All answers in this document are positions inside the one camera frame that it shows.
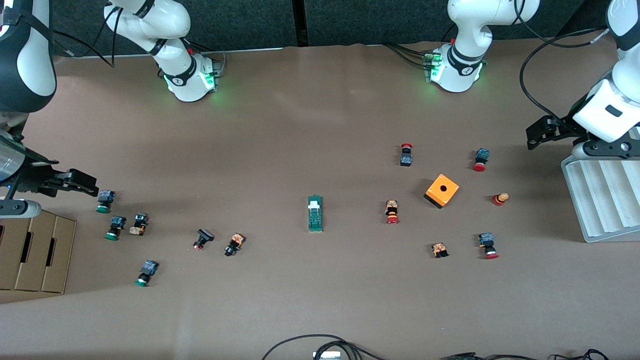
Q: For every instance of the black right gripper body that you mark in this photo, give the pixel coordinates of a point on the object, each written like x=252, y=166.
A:
x=36, y=175

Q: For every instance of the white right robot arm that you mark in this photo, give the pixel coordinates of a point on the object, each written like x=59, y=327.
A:
x=170, y=25

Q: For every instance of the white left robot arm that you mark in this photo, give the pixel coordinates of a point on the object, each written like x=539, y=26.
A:
x=467, y=20

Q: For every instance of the green pushbutton with blue block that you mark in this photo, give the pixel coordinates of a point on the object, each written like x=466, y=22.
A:
x=104, y=201
x=146, y=273
x=115, y=228

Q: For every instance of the red pushbutton with blue block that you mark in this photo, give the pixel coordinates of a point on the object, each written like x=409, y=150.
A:
x=487, y=245
x=480, y=160

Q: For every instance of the brown cardboard box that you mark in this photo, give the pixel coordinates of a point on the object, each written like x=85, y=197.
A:
x=35, y=255

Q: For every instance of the red and yellow knob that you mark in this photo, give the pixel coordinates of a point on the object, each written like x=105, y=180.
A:
x=500, y=199

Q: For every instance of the grey ribbed tray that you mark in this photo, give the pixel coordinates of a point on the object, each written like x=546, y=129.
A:
x=605, y=200

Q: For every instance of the black square button red base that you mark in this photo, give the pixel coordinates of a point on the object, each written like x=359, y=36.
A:
x=202, y=239

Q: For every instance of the red pushbutton with black block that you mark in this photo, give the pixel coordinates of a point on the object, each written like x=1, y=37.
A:
x=406, y=156

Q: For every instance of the small orange contact block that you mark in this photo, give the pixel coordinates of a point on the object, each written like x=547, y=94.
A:
x=439, y=249

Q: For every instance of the black button with orange block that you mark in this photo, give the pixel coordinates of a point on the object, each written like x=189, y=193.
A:
x=234, y=244

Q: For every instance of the red mushroom button orange block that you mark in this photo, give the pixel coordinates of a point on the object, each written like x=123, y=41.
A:
x=392, y=211

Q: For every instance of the white adapter plug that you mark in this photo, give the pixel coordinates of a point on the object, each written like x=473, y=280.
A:
x=326, y=355

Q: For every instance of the black and beige selector switch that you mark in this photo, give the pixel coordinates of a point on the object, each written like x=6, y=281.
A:
x=139, y=224

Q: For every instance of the orange button enclosure box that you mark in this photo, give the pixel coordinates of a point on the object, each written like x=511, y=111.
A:
x=435, y=192

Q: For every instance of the black vertical post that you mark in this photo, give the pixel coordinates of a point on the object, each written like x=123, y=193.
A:
x=299, y=22

